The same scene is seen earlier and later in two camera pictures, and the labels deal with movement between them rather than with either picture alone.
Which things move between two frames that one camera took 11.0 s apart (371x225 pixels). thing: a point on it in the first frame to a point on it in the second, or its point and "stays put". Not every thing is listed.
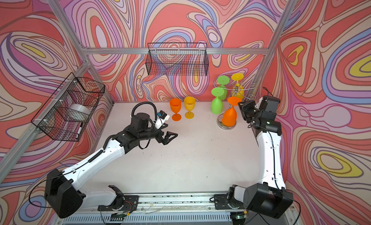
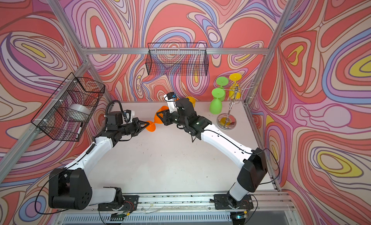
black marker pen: [81, 125] stays put
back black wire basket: [179, 59] stays put
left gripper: [160, 139] to [138, 129]
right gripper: [244, 107] to [165, 120]
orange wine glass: [229, 116] to [151, 126]
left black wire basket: [65, 115] stays put
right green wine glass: [223, 80] stays put
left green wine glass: [216, 105] stays put
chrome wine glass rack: [236, 90] stays put
